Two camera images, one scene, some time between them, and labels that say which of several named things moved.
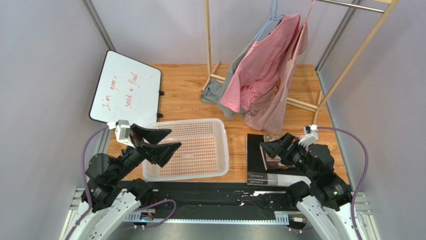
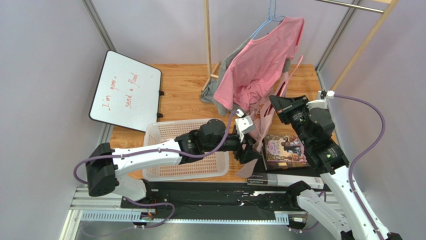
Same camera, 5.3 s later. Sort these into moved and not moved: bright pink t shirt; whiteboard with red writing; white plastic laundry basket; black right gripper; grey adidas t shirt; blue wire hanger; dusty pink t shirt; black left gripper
Moved: dusty pink t shirt; grey adidas t shirt; black right gripper; black left gripper; blue wire hanger
Not moved: bright pink t shirt; white plastic laundry basket; whiteboard with red writing
